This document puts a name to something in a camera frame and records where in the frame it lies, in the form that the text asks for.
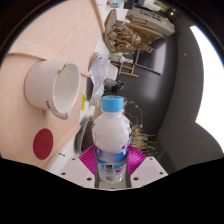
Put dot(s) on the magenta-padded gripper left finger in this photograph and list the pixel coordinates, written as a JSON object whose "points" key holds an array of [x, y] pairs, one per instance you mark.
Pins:
{"points": [[87, 161]]}

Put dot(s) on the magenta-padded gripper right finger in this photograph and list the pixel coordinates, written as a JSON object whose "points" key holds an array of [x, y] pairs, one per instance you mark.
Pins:
{"points": [[135, 161]]}

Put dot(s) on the blue-capped white drink bottle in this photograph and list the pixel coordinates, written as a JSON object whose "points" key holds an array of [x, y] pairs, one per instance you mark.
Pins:
{"points": [[111, 133]]}

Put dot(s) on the grey plant saucer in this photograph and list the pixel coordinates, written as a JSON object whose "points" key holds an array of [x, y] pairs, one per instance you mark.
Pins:
{"points": [[78, 136]]}

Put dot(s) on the flat round red coaster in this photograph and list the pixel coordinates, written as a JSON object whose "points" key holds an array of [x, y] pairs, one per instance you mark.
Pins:
{"points": [[43, 144]]}

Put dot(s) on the small yellow marker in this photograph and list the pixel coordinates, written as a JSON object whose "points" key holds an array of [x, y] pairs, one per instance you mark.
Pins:
{"points": [[83, 101]]}

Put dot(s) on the small white cup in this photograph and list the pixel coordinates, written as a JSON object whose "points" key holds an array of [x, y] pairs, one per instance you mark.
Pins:
{"points": [[96, 100]]}

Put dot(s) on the small grey bottle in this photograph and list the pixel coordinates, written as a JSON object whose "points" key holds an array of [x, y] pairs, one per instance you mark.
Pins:
{"points": [[113, 85]]}

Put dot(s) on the white ceramic mug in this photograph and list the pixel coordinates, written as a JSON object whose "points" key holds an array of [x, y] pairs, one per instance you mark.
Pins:
{"points": [[40, 86]]}

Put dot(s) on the spread newspaper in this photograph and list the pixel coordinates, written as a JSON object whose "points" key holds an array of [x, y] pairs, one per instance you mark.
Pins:
{"points": [[100, 73]]}

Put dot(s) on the wooden easel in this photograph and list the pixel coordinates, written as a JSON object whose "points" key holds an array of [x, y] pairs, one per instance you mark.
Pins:
{"points": [[128, 68]]}

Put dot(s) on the clear spray bottle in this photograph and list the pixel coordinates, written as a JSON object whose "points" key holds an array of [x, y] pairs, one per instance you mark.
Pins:
{"points": [[118, 58]]}

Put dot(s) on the light wooden drawing board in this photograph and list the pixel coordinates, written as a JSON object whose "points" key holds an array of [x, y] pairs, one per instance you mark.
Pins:
{"points": [[50, 33]]}

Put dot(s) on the white cabinet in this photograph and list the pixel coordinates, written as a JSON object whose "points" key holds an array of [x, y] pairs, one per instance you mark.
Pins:
{"points": [[150, 25]]}

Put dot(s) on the black wall screen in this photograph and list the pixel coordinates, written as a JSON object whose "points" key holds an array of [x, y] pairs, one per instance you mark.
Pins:
{"points": [[153, 56]]}

